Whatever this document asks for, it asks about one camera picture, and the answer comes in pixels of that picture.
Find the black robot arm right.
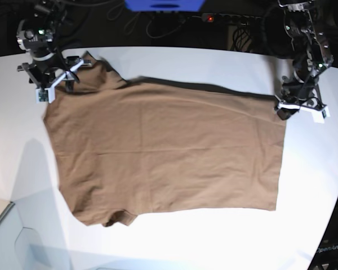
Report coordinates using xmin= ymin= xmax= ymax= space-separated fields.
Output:
xmin=16 ymin=1 xmax=91 ymax=94

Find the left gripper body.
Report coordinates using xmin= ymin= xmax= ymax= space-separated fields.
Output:
xmin=274 ymin=85 xmax=328 ymax=120

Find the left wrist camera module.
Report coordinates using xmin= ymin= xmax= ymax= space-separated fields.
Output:
xmin=312 ymin=107 xmax=331 ymax=124

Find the black cable bundle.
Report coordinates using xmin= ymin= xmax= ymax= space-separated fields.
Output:
xmin=229 ymin=26 xmax=254 ymax=51

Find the brown t-shirt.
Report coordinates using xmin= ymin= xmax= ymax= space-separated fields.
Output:
xmin=43 ymin=60 xmax=286 ymax=227

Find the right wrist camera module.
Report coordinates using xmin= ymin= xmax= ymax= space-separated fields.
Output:
xmin=35 ymin=87 xmax=56 ymax=104

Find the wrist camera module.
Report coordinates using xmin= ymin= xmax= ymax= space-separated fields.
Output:
xmin=312 ymin=107 xmax=331 ymax=124
xmin=35 ymin=87 xmax=56 ymax=104

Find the blue plastic bin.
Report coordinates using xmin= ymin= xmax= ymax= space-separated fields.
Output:
xmin=125 ymin=0 xmax=205 ymax=12

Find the black power strip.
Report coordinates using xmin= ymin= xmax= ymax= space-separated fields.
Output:
xmin=200 ymin=13 xmax=262 ymax=26

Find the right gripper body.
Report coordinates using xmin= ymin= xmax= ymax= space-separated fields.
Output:
xmin=16 ymin=56 xmax=92 ymax=90

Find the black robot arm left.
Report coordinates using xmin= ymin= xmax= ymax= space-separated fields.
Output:
xmin=260 ymin=1 xmax=333 ymax=123

